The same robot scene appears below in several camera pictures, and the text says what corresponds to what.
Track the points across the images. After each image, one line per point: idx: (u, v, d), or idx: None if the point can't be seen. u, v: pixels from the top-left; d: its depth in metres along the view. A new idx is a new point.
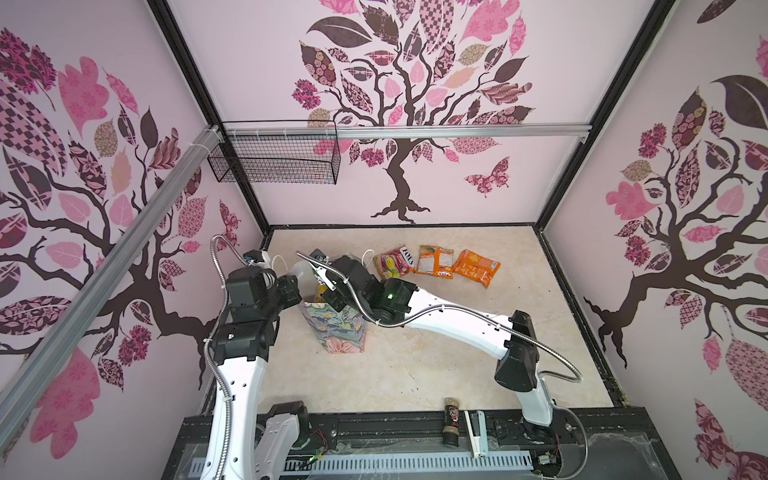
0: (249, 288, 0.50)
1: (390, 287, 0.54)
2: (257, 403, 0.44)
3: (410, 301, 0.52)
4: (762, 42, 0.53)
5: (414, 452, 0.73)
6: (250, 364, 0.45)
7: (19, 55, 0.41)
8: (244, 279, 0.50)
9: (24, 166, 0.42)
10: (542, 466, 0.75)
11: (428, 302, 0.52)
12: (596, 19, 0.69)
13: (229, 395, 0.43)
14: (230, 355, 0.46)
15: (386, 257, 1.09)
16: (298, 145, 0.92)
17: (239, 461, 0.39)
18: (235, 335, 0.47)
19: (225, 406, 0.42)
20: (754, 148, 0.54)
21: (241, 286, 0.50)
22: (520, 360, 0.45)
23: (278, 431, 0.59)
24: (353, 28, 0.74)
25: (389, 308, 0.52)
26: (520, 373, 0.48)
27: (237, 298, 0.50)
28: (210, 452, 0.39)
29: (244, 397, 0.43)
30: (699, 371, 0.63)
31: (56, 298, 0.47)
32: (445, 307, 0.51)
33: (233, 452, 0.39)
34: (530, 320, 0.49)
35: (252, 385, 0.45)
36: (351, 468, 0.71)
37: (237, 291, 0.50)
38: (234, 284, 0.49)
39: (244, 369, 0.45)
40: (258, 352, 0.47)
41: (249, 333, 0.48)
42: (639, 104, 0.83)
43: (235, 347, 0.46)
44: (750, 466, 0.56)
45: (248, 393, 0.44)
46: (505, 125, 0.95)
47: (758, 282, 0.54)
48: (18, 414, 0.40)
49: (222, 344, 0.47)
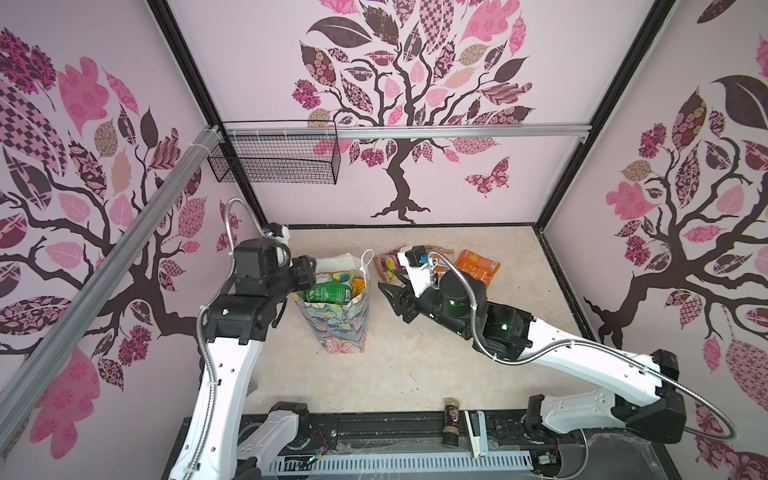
0: (256, 260, 0.45)
1: (501, 315, 0.49)
2: (243, 390, 0.42)
3: (529, 334, 0.46)
4: (762, 42, 0.53)
5: (414, 452, 0.73)
6: (242, 348, 0.41)
7: (19, 55, 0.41)
8: (253, 250, 0.45)
9: (24, 166, 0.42)
10: (542, 466, 0.75)
11: (550, 337, 0.46)
12: (596, 19, 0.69)
13: (215, 380, 0.39)
14: (222, 332, 0.41)
15: (385, 257, 1.09)
16: (298, 145, 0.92)
17: (217, 451, 0.37)
18: (229, 310, 0.42)
19: (210, 391, 0.39)
20: (755, 148, 0.54)
21: (251, 255, 0.45)
22: (677, 411, 0.38)
23: (277, 422, 0.60)
24: (353, 28, 0.74)
25: (504, 341, 0.46)
26: (675, 429, 0.41)
27: (242, 270, 0.46)
28: (190, 437, 0.37)
29: (230, 384, 0.39)
30: (698, 371, 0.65)
31: (56, 298, 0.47)
32: (575, 344, 0.45)
33: (210, 442, 0.37)
34: (676, 358, 0.43)
35: (239, 373, 0.41)
36: (351, 468, 0.71)
37: (245, 258, 0.45)
38: (241, 253, 0.45)
39: (234, 356, 0.40)
40: (251, 334, 0.42)
41: (243, 311, 0.42)
42: (639, 104, 0.83)
43: (228, 323, 0.42)
44: (750, 466, 0.56)
45: (235, 381, 0.40)
46: (505, 125, 0.95)
47: (758, 282, 0.54)
48: (18, 414, 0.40)
49: (215, 318, 0.42)
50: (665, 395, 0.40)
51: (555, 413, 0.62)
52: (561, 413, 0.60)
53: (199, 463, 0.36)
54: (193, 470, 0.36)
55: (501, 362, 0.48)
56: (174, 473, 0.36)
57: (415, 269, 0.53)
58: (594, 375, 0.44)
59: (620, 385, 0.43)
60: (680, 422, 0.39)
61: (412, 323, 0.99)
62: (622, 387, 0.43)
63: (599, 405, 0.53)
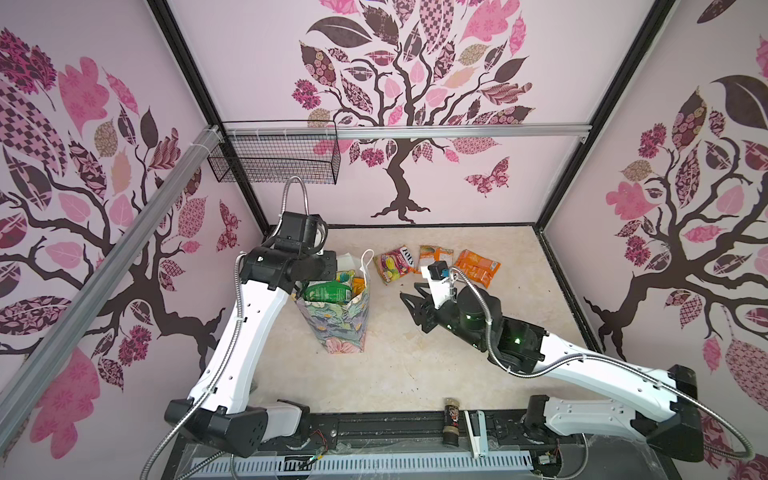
0: (300, 225, 0.51)
1: (515, 329, 0.52)
2: (264, 333, 0.45)
3: (541, 348, 0.49)
4: (762, 42, 0.53)
5: (414, 452, 0.73)
6: (270, 292, 0.43)
7: (19, 55, 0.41)
8: (299, 216, 0.51)
9: (24, 166, 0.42)
10: (542, 466, 0.75)
11: (562, 351, 0.48)
12: (597, 19, 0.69)
13: (241, 316, 0.42)
14: (254, 275, 0.44)
15: (386, 257, 1.09)
16: (298, 145, 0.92)
17: (234, 380, 0.40)
18: (264, 259, 0.45)
19: (235, 324, 0.42)
20: (754, 148, 0.54)
21: (295, 219, 0.51)
22: (697, 430, 0.38)
23: (288, 406, 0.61)
24: (353, 28, 0.74)
25: (518, 354, 0.49)
26: (694, 445, 0.41)
27: (285, 230, 0.51)
28: (213, 364, 0.40)
29: (255, 322, 0.42)
30: (698, 370, 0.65)
31: (56, 298, 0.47)
32: (588, 358, 0.47)
33: (229, 371, 0.40)
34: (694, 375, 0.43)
35: (264, 313, 0.43)
36: (351, 468, 0.71)
37: (290, 222, 0.51)
38: (289, 216, 0.51)
39: (262, 298, 0.43)
40: (280, 282, 0.45)
41: (277, 262, 0.45)
42: (639, 104, 0.83)
43: (261, 269, 0.45)
44: (750, 466, 0.56)
45: (259, 320, 0.43)
46: (505, 125, 0.95)
47: (758, 282, 0.54)
48: (18, 414, 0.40)
49: (250, 264, 0.45)
50: (680, 410, 0.40)
51: (561, 416, 0.62)
52: (569, 417, 0.60)
53: (216, 388, 0.39)
54: (210, 392, 0.39)
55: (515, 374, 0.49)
56: (194, 393, 0.39)
57: (437, 282, 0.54)
58: (606, 389, 0.46)
59: (634, 399, 0.44)
60: (699, 439, 0.39)
61: (412, 323, 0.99)
62: (634, 400, 0.44)
63: (616, 415, 0.52)
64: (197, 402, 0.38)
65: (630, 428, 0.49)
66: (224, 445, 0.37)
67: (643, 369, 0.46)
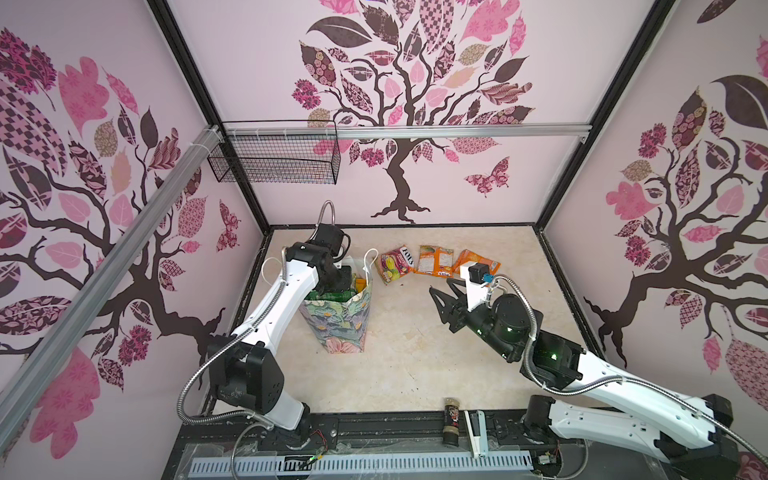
0: (332, 231, 0.65)
1: (550, 344, 0.50)
2: (297, 301, 0.53)
3: (579, 367, 0.48)
4: (763, 42, 0.53)
5: (414, 452, 0.73)
6: (308, 271, 0.54)
7: (19, 55, 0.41)
8: (331, 224, 0.66)
9: (24, 166, 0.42)
10: (542, 466, 0.75)
11: (600, 371, 0.47)
12: (597, 19, 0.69)
13: (284, 280, 0.52)
14: (295, 257, 0.56)
15: (386, 257, 1.09)
16: (298, 145, 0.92)
17: (272, 324, 0.47)
18: (306, 247, 0.58)
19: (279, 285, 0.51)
20: (754, 148, 0.54)
21: (328, 228, 0.66)
22: (733, 461, 0.39)
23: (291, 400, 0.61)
24: (353, 28, 0.74)
25: (553, 370, 0.48)
26: (725, 472, 0.41)
27: (319, 234, 0.65)
28: (255, 311, 0.48)
29: (294, 287, 0.52)
30: (698, 370, 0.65)
31: (56, 298, 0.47)
32: (627, 380, 0.46)
33: (270, 317, 0.47)
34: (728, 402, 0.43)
35: (303, 283, 0.54)
36: (351, 468, 0.71)
37: (323, 230, 0.66)
38: (324, 225, 0.66)
39: (302, 271, 0.54)
40: (316, 265, 0.56)
41: (316, 250, 0.58)
42: (639, 105, 0.84)
43: (302, 253, 0.57)
44: (750, 466, 0.56)
45: (298, 286, 0.52)
46: (506, 125, 0.95)
47: (758, 282, 0.54)
48: (17, 414, 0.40)
49: (293, 249, 0.58)
50: (718, 441, 0.41)
51: (573, 424, 0.61)
52: (579, 424, 0.60)
53: (257, 328, 0.45)
54: (253, 328, 0.45)
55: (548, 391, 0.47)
56: (237, 331, 0.45)
57: (475, 284, 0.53)
58: (632, 409, 0.46)
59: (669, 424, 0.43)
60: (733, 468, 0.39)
61: (412, 323, 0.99)
62: (672, 427, 0.43)
63: (636, 432, 0.52)
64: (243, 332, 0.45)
65: (651, 448, 0.49)
66: (255, 376, 0.42)
67: (680, 396, 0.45)
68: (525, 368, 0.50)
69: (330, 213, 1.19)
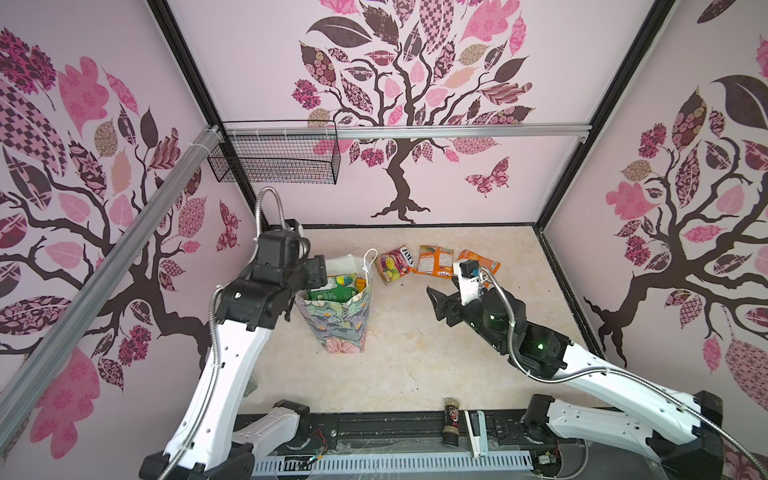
0: (279, 248, 0.46)
1: (539, 336, 0.52)
2: (243, 378, 0.42)
3: (564, 357, 0.49)
4: (762, 42, 0.53)
5: (414, 452, 0.73)
6: (250, 334, 0.40)
7: (19, 55, 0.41)
8: (278, 239, 0.46)
9: (24, 166, 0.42)
10: (542, 466, 0.75)
11: (586, 361, 0.48)
12: (597, 19, 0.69)
13: (218, 362, 0.39)
14: (232, 314, 0.41)
15: (386, 257, 1.09)
16: (298, 145, 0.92)
17: (210, 433, 0.37)
18: (242, 295, 0.42)
19: (213, 372, 0.39)
20: (754, 148, 0.54)
21: (273, 245, 0.46)
22: (714, 455, 0.38)
23: (276, 417, 0.60)
24: (353, 28, 0.74)
25: (539, 359, 0.50)
26: (713, 472, 0.40)
27: (264, 256, 0.46)
28: (189, 413, 0.38)
29: (233, 368, 0.39)
30: (698, 370, 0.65)
31: (56, 298, 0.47)
32: (611, 371, 0.47)
33: (207, 423, 0.37)
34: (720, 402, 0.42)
35: (245, 357, 0.41)
36: (352, 468, 0.71)
37: (268, 247, 0.46)
38: (266, 241, 0.46)
39: (240, 340, 0.40)
40: (260, 321, 0.42)
41: (257, 295, 0.42)
42: (639, 104, 0.83)
43: (239, 307, 0.42)
44: (750, 466, 0.56)
45: (240, 364, 0.40)
46: (505, 125, 0.95)
47: (759, 282, 0.54)
48: (17, 415, 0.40)
49: (227, 301, 0.42)
50: (702, 435, 0.40)
51: (570, 421, 0.61)
52: (575, 422, 0.60)
53: (194, 442, 0.36)
54: (187, 448, 0.36)
55: (533, 379, 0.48)
56: (171, 448, 0.36)
57: (465, 279, 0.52)
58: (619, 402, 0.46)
59: (655, 419, 0.44)
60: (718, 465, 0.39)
61: (412, 323, 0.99)
62: (659, 423, 0.43)
63: (629, 430, 0.52)
64: (174, 460, 0.36)
65: (643, 445, 0.49)
66: None
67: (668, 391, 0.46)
68: (510, 356, 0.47)
69: (330, 212, 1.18)
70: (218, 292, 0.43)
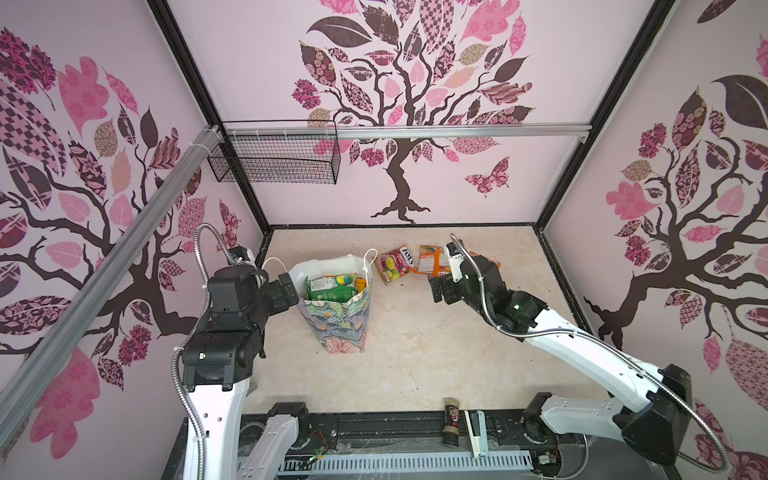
0: (235, 292, 0.42)
1: (517, 297, 0.56)
2: (234, 436, 0.40)
3: (537, 317, 0.52)
4: (763, 42, 0.53)
5: (414, 452, 0.73)
6: (226, 393, 0.38)
7: (19, 55, 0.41)
8: (228, 283, 0.41)
9: (24, 166, 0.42)
10: (542, 465, 0.75)
11: (557, 325, 0.50)
12: (597, 19, 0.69)
13: (201, 432, 0.37)
14: (200, 378, 0.38)
15: (386, 257, 1.09)
16: (298, 145, 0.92)
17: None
18: (208, 354, 0.38)
19: (198, 445, 0.36)
20: (755, 148, 0.54)
21: (229, 291, 0.42)
22: (663, 417, 0.39)
23: (277, 433, 0.59)
24: (353, 28, 0.74)
25: (512, 317, 0.53)
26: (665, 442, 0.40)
27: (220, 303, 0.42)
28: None
29: (219, 434, 0.37)
30: (698, 370, 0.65)
31: (56, 298, 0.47)
32: (578, 335, 0.48)
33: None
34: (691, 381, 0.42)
35: (228, 418, 0.38)
36: (351, 468, 0.71)
37: (222, 294, 0.42)
38: (218, 286, 0.41)
39: (216, 404, 0.37)
40: (235, 377, 0.39)
41: (224, 349, 0.39)
42: (639, 104, 0.83)
43: (208, 367, 0.38)
44: (750, 466, 0.56)
45: (224, 428, 0.37)
46: (505, 125, 0.95)
47: (758, 282, 0.54)
48: (17, 414, 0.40)
49: (193, 364, 0.38)
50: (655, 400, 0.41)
51: (557, 410, 0.62)
52: (562, 409, 0.61)
53: None
54: None
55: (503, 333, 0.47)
56: None
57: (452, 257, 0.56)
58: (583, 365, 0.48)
59: (613, 382, 0.45)
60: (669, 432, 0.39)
61: (412, 323, 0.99)
62: (618, 388, 0.44)
63: (603, 411, 0.52)
64: None
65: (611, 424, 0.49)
66: None
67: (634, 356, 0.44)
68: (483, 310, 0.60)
69: (330, 212, 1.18)
70: (177, 355, 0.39)
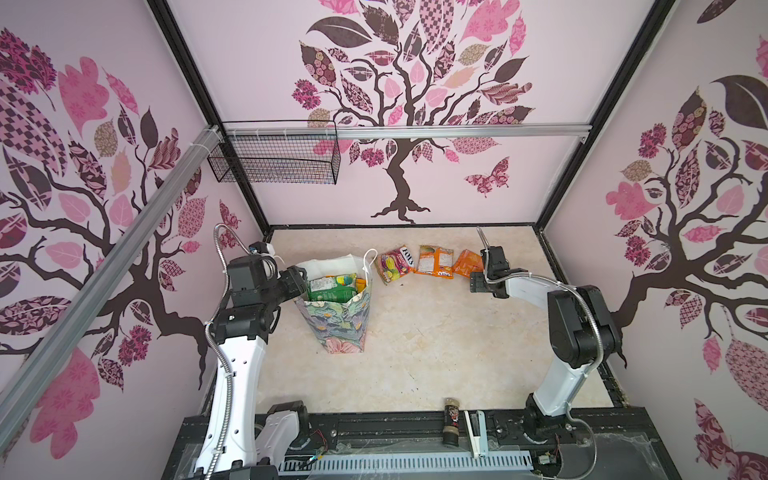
0: (249, 273, 0.52)
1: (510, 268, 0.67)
2: (257, 384, 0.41)
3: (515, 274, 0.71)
4: (762, 42, 0.53)
5: (414, 452, 0.73)
6: (251, 343, 0.46)
7: (19, 55, 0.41)
8: (245, 264, 0.51)
9: (24, 166, 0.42)
10: (542, 466, 0.75)
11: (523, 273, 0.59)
12: (596, 20, 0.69)
13: (230, 371, 0.44)
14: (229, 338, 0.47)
15: (386, 257, 1.09)
16: (298, 145, 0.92)
17: (240, 433, 0.40)
18: (235, 316, 0.49)
19: (226, 382, 0.43)
20: (754, 148, 0.54)
21: (245, 271, 0.52)
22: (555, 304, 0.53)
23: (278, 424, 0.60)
24: (353, 28, 0.74)
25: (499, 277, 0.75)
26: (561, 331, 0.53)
27: (237, 283, 0.52)
28: (212, 424, 0.40)
29: (245, 375, 0.44)
30: (698, 370, 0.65)
31: (56, 298, 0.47)
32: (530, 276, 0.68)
33: (234, 424, 0.40)
34: (600, 294, 0.53)
35: (253, 363, 0.46)
36: (351, 468, 0.71)
37: (239, 275, 0.52)
38: (234, 269, 0.51)
39: (244, 347, 0.46)
40: (258, 333, 0.48)
41: (249, 314, 0.49)
42: (638, 105, 0.84)
43: (235, 328, 0.47)
44: (750, 466, 0.56)
45: (249, 371, 0.45)
46: (505, 125, 0.95)
47: (758, 282, 0.54)
48: (17, 415, 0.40)
49: (222, 325, 0.48)
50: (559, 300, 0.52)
51: (541, 394, 0.66)
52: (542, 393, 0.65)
53: (225, 446, 0.39)
54: (220, 452, 0.38)
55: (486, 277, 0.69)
56: (202, 462, 0.38)
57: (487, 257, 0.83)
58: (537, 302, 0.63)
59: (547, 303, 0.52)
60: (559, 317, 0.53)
61: (413, 323, 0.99)
62: None
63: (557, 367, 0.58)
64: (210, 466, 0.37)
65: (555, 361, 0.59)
66: None
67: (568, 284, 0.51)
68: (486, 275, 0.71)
69: (329, 212, 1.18)
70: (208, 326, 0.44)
